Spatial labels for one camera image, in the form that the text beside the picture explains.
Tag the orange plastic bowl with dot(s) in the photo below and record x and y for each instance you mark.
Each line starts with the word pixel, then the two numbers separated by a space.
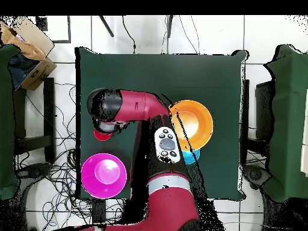
pixel 199 125

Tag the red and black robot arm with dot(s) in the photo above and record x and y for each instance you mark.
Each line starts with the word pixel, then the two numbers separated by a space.
pixel 173 207

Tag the small blue plastic bowl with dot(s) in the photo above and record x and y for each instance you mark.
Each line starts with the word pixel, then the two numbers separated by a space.
pixel 192 156

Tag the red plastic cup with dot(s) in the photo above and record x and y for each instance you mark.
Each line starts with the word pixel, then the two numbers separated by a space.
pixel 102 137

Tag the dark green tablecloth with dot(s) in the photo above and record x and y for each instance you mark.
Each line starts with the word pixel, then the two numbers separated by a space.
pixel 192 72

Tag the pink plastic bowl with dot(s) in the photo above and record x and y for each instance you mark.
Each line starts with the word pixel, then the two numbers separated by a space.
pixel 103 175

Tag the black power box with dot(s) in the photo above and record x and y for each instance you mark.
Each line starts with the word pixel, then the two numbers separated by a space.
pixel 98 211

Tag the black stand leg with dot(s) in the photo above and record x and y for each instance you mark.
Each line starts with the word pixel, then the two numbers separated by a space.
pixel 107 26
pixel 169 26

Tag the brown cardboard box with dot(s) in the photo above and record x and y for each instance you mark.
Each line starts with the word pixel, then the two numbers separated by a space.
pixel 38 74

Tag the green-covered side table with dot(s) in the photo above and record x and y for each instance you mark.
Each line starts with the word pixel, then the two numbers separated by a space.
pixel 288 120
pixel 6 120

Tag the blue cloth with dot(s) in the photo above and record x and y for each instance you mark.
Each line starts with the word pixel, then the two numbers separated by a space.
pixel 20 67

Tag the beige cardboard sheet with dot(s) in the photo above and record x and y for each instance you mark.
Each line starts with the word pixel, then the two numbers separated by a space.
pixel 36 33

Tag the black chair frame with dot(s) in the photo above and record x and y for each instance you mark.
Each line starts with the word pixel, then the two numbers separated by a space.
pixel 263 108
pixel 49 120

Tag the grey metal frame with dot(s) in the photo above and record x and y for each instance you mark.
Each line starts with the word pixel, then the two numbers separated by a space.
pixel 69 28

